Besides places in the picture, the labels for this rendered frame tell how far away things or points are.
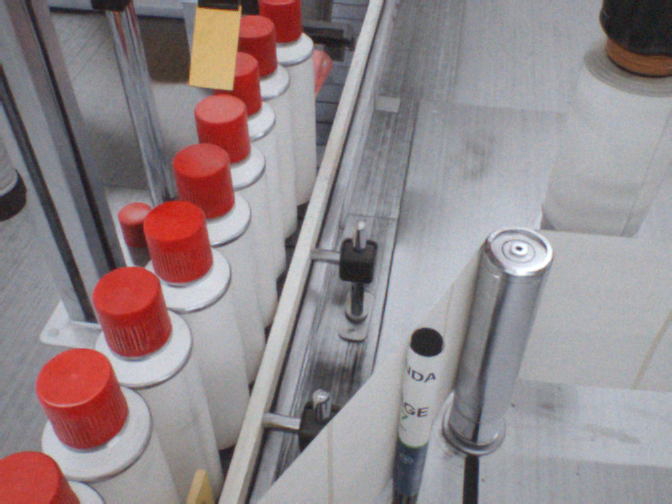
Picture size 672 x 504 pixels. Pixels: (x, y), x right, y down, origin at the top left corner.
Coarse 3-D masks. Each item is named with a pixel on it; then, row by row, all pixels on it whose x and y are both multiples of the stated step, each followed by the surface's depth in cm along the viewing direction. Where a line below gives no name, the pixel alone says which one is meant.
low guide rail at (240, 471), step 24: (360, 48) 84; (360, 72) 81; (336, 120) 74; (336, 144) 71; (336, 168) 72; (312, 192) 66; (312, 216) 64; (312, 240) 62; (288, 288) 58; (288, 312) 56; (288, 336) 56; (264, 360) 53; (264, 384) 52; (264, 408) 51; (240, 432) 49; (240, 456) 48; (240, 480) 47
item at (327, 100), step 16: (336, 0) 99; (352, 0) 99; (368, 0) 99; (384, 0) 105; (336, 16) 96; (352, 16) 96; (336, 64) 88; (336, 80) 86; (320, 96) 83; (336, 96) 83; (320, 112) 81; (336, 112) 81; (352, 112) 81; (320, 128) 79; (320, 144) 77; (320, 160) 75; (336, 176) 74; (304, 208) 70; (288, 256) 66; (288, 272) 64; (304, 288) 63; (288, 352) 62; (272, 400) 55; (224, 464) 51; (256, 464) 51
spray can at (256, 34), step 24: (240, 24) 54; (264, 24) 54; (240, 48) 53; (264, 48) 53; (264, 72) 55; (288, 72) 57; (264, 96) 55; (288, 96) 57; (288, 120) 58; (288, 144) 60; (288, 168) 61; (288, 192) 63; (288, 216) 65; (288, 240) 67
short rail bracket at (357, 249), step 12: (360, 228) 58; (348, 240) 61; (360, 240) 59; (372, 240) 61; (348, 252) 60; (360, 252) 60; (372, 252) 60; (348, 264) 60; (360, 264) 60; (372, 264) 60; (348, 276) 61; (360, 276) 61; (372, 276) 61; (360, 288) 63; (360, 300) 65; (360, 312) 66
